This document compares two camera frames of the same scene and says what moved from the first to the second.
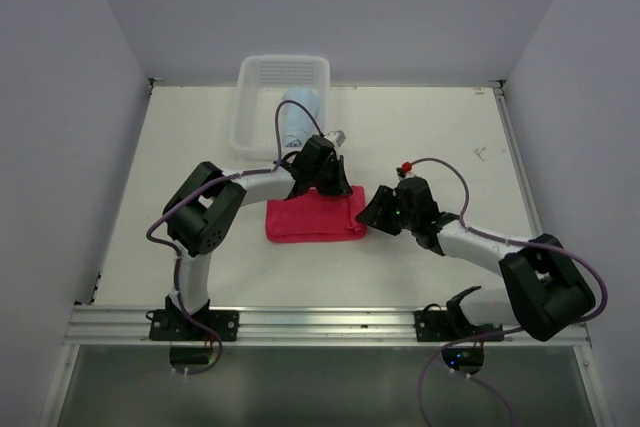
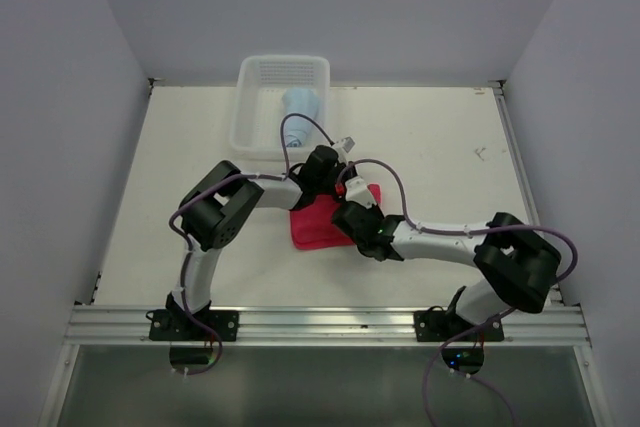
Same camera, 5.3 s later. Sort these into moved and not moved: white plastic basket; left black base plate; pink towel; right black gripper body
Moved: pink towel; right black gripper body
Not moved: left black base plate; white plastic basket
